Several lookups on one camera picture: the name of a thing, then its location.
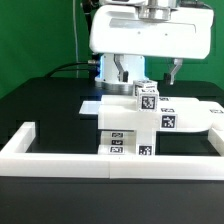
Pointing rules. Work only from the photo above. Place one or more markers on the white U-shaped fence frame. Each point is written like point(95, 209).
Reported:
point(15, 160)

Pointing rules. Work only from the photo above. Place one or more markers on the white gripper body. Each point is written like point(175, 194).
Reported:
point(119, 30)

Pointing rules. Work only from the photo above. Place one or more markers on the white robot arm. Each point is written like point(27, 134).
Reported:
point(158, 10)

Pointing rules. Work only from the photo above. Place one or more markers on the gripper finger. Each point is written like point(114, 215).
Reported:
point(122, 74)
point(170, 76)

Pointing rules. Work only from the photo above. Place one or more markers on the white marker sheet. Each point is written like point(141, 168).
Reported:
point(90, 107)

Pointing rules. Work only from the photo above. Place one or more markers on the white tagged cube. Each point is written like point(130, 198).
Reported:
point(147, 99)
point(143, 84)

